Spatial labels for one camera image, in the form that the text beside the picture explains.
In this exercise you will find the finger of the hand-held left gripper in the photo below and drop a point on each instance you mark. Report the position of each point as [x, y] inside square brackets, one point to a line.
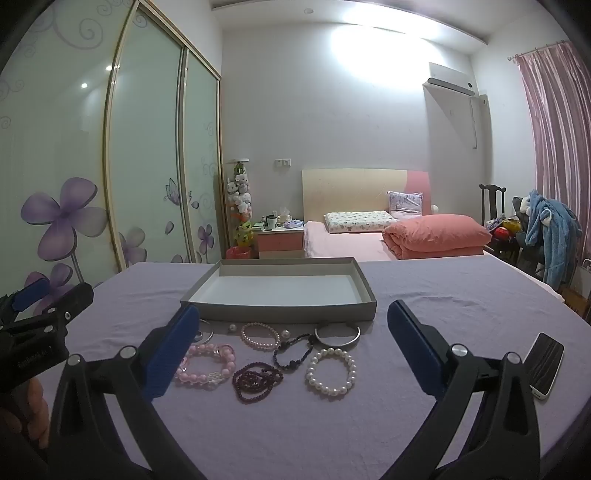
[74, 297]
[30, 291]

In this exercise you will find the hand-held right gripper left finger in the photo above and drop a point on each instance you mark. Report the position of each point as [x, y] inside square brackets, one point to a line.
[171, 355]

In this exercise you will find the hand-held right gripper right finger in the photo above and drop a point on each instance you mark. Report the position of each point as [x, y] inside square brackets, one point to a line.
[415, 350]

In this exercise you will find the wide silver bangle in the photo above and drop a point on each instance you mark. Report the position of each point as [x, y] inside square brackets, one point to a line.
[337, 344]

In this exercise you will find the grey cardboard tray box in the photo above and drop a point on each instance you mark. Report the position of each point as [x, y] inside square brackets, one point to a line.
[277, 311]

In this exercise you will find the person's left hand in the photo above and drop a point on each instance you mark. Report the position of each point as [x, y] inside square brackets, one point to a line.
[30, 410]

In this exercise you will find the purple tablecloth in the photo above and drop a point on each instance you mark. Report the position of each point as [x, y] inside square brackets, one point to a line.
[461, 300]

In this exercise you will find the folded coral quilt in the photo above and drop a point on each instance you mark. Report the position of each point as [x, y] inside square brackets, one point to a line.
[434, 235]

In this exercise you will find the red bin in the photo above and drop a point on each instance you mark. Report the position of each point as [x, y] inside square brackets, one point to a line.
[238, 252]

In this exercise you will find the smartphone with white case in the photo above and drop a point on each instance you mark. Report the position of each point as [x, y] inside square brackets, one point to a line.
[545, 364]

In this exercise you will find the bed with pink sheet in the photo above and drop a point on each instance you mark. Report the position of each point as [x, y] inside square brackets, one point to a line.
[341, 242]

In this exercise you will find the white printed pillow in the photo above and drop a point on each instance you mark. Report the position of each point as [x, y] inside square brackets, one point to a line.
[355, 221]

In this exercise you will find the lilac floral pillow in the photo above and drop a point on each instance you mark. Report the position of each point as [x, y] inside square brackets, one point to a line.
[406, 203]

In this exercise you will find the red and yellow toy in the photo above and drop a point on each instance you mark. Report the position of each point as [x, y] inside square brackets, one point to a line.
[505, 228]

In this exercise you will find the wardrobe door with large flower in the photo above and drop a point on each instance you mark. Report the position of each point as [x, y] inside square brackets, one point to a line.
[46, 138]

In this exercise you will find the pink and white nightstand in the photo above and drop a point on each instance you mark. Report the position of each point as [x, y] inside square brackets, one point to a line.
[279, 242]

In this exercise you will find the white mug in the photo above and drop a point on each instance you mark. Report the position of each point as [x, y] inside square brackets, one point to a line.
[271, 223]

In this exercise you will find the dark wooden chair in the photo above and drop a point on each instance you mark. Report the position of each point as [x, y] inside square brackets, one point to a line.
[491, 198]

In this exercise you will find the wardrobe door with butterfly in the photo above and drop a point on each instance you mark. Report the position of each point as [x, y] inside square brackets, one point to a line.
[147, 138]

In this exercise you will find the lilac cloth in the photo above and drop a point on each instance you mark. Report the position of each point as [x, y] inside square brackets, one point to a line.
[293, 225]

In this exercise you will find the beige and pink headboard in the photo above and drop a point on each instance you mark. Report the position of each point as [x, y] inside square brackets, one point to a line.
[346, 189]

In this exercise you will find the clear tube of plush toys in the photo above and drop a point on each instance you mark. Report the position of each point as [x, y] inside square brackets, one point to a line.
[240, 194]

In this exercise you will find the grey chair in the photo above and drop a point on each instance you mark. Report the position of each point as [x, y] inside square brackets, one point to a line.
[519, 205]

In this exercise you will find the tissue box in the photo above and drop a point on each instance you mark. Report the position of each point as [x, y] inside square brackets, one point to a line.
[285, 217]

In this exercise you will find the blue fleece garment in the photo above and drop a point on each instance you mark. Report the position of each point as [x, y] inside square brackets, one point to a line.
[554, 230]

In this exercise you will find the wardrobe door with small flower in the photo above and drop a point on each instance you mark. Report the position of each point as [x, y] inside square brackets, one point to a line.
[201, 138]

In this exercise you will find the pink curtain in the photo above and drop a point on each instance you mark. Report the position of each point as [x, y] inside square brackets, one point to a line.
[554, 138]

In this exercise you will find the white air conditioner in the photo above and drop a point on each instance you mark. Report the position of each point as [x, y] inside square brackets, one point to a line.
[450, 76]

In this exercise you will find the curtain rod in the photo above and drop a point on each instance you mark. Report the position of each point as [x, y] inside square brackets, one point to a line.
[535, 50]

